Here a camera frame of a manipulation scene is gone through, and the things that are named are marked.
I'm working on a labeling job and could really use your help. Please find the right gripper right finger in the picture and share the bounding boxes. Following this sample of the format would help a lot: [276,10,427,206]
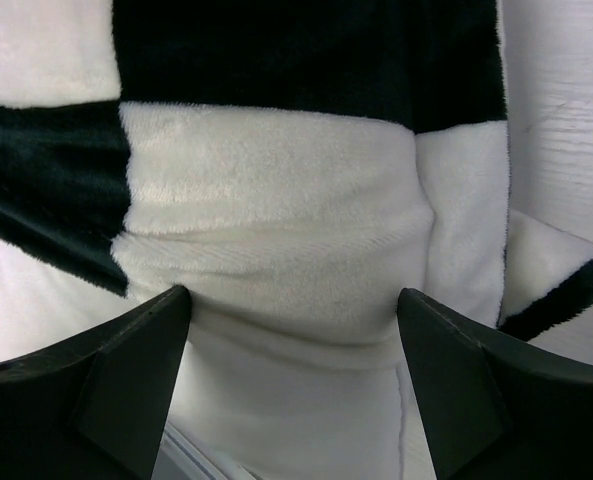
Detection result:
[398,289,593,480]

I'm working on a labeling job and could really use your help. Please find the black white checkered pillowcase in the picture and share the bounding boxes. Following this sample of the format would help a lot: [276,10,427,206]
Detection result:
[0,0,593,381]

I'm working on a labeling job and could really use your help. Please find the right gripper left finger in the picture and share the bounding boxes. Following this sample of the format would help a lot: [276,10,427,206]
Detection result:
[0,286,191,479]

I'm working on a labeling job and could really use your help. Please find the white pillow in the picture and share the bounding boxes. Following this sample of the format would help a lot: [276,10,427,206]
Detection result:
[169,326,436,479]

